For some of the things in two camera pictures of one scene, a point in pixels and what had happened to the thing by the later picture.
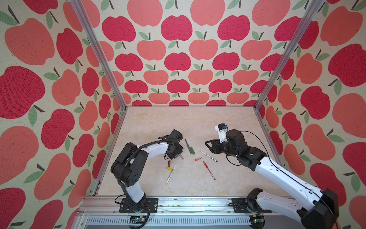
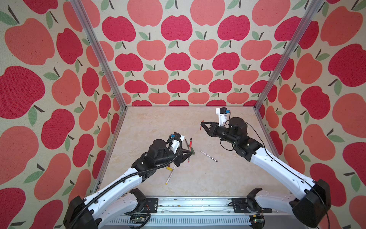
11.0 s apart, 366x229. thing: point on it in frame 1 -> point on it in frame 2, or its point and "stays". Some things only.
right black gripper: x=215 y=145 -> x=214 y=128
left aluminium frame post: x=81 y=12 stays
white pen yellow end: x=167 y=182 stays
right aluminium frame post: x=290 y=49 stays
